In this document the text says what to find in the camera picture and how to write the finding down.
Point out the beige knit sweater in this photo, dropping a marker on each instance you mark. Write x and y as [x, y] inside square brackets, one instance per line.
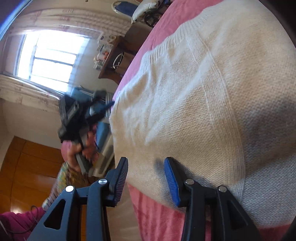
[203, 111]

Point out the pink bed blanket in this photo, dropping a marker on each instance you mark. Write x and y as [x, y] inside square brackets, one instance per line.
[161, 219]

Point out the operator left hand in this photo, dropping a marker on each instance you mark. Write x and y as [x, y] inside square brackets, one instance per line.
[89, 151]

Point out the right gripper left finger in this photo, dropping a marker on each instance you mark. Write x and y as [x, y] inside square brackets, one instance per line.
[62, 221]

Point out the bright window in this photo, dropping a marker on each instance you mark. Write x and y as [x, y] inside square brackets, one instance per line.
[50, 58]

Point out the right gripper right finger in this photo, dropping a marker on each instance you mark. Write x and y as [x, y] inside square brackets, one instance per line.
[229, 221]

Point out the wooden side table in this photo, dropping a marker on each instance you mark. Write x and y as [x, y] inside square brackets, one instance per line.
[114, 57]

